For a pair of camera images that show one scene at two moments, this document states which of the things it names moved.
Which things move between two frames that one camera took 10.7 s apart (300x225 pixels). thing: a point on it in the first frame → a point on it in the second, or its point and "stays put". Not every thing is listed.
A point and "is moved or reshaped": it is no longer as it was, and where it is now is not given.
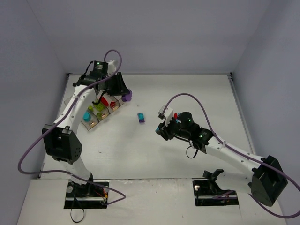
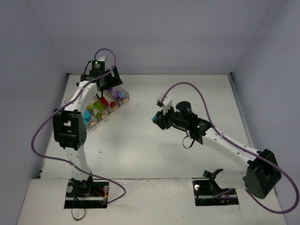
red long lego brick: (104, 101) stays put
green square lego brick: (90, 108) stays put
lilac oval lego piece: (127, 97) is moved or reshaped
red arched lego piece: (112, 104) stays put
